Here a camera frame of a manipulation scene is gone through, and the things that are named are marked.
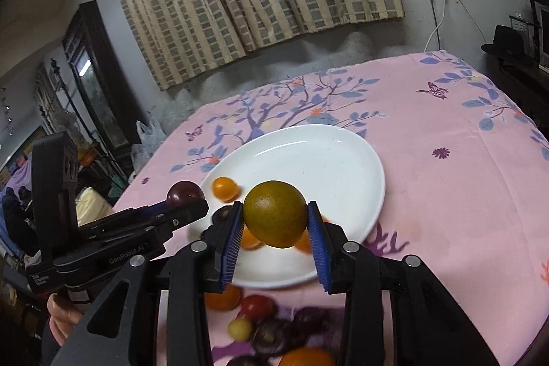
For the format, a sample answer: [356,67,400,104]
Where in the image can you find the orange kumquat behind plum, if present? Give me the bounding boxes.
[294,231,312,255]

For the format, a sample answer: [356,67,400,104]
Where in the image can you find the dark wooden framed cabinet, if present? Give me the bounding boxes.
[62,1,144,163]

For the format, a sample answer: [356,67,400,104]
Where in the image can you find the yellow-green citrus fruit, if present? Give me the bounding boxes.
[243,180,308,249]

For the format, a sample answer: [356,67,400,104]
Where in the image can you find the orange mandarin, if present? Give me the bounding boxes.
[278,347,336,366]
[205,284,243,311]

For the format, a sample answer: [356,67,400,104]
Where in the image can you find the small orange kumquat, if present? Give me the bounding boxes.
[211,176,240,202]

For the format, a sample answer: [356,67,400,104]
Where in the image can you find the white power cable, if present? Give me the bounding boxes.
[423,0,448,53]

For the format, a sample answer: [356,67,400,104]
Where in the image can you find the pink patterned tablecloth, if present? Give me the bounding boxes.
[116,52,548,365]

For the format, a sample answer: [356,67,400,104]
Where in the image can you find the orange kumquat in plate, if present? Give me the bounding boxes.
[240,226,262,251]

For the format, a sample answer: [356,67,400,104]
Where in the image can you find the large dark red plum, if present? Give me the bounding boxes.
[166,180,204,207]

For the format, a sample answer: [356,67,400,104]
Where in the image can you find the white plastic bag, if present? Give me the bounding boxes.
[130,117,166,174]

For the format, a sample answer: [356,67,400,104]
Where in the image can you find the dark purple water chestnut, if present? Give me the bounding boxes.
[251,319,291,357]

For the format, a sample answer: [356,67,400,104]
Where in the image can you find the small yellow fruit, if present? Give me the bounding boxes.
[227,318,253,342]

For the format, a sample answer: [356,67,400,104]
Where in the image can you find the red cherry tomato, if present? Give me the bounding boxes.
[240,294,278,321]

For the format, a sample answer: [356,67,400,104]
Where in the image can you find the white oval plate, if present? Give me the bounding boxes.
[200,125,385,289]

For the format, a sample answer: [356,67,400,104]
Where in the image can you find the black hat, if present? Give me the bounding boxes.
[481,25,527,59]

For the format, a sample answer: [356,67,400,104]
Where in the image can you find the left hand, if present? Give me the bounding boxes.
[47,294,83,345]

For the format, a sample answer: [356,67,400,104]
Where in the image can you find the cream lidded plastic jar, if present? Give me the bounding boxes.
[75,188,113,227]

